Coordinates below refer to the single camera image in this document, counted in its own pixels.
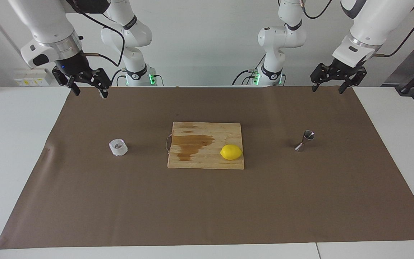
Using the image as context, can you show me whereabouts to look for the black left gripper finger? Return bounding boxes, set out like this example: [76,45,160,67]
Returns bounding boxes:
[339,68,368,94]
[310,64,337,92]

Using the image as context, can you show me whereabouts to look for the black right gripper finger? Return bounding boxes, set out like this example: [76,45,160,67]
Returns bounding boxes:
[52,68,81,96]
[84,67,111,99]

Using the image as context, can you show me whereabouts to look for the steel double jigger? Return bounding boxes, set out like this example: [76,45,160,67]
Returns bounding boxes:
[294,130,315,152]

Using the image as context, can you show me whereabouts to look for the clear faceted glass cup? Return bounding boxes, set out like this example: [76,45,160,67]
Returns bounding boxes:
[109,138,128,156]

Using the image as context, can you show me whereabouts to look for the yellow lemon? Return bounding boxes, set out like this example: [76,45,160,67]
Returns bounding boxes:
[220,144,243,161]

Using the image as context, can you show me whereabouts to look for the brown paper table mat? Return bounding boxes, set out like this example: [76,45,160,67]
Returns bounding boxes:
[0,86,414,249]

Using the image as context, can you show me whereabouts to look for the wooden cutting board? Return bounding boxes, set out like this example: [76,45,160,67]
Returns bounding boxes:
[165,122,245,170]

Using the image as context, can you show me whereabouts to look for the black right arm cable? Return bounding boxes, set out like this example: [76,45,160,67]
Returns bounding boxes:
[65,0,125,68]

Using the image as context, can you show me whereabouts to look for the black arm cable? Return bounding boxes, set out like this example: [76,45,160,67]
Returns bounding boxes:
[65,0,125,68]
[300,0,414,58]

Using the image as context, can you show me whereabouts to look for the white wall socket box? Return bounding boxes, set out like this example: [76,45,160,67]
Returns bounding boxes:
[14,69,51,87]

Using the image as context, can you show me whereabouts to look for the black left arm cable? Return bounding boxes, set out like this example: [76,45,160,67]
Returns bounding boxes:
[300,0,414,58]

